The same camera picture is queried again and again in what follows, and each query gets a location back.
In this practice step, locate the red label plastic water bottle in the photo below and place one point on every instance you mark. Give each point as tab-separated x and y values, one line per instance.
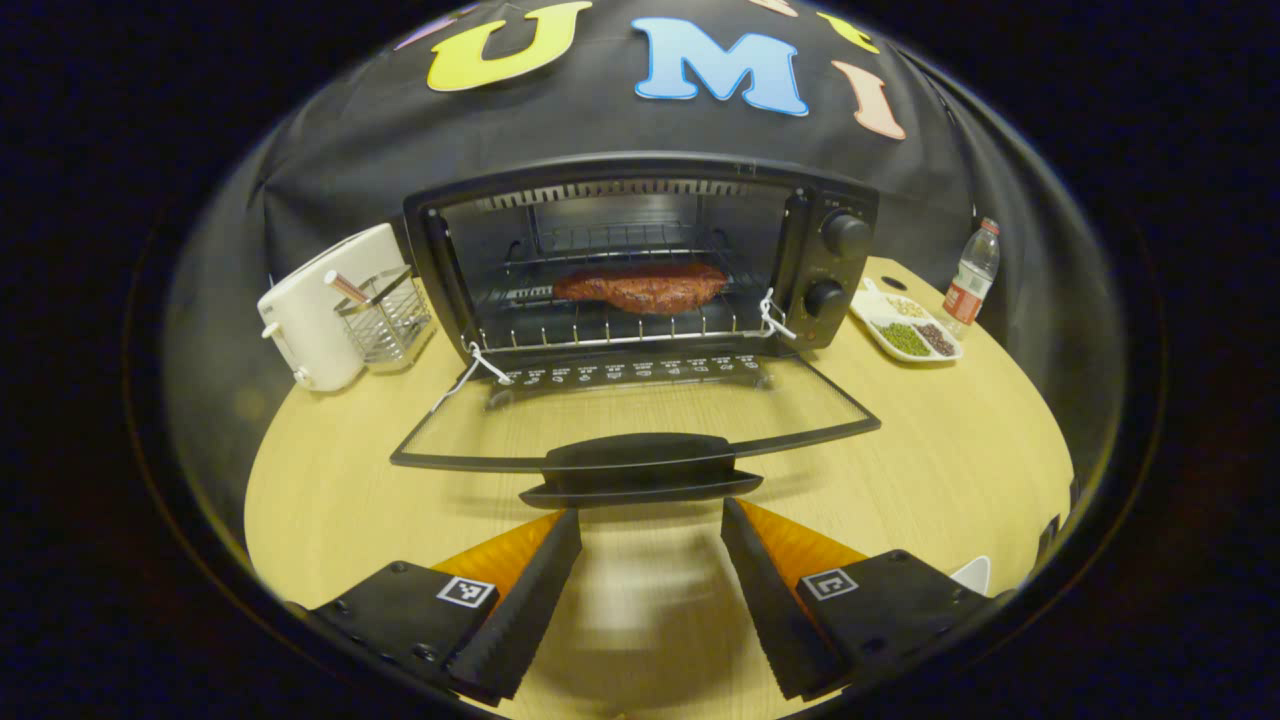
970	285

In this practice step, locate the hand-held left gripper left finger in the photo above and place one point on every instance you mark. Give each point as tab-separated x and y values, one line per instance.
520	620

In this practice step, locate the white toaster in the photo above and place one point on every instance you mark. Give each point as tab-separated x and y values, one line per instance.
305	320

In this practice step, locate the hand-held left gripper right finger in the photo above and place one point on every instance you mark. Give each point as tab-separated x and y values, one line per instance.
775	610

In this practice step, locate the black electric oven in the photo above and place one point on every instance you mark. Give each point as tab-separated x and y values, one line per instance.
845	270

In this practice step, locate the black backdrop cloth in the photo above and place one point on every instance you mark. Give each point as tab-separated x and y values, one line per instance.
340	150

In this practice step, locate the red meat piece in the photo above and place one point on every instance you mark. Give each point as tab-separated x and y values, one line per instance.
640	288

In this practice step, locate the white divided plate of beans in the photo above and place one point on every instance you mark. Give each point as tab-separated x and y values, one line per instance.
905	335

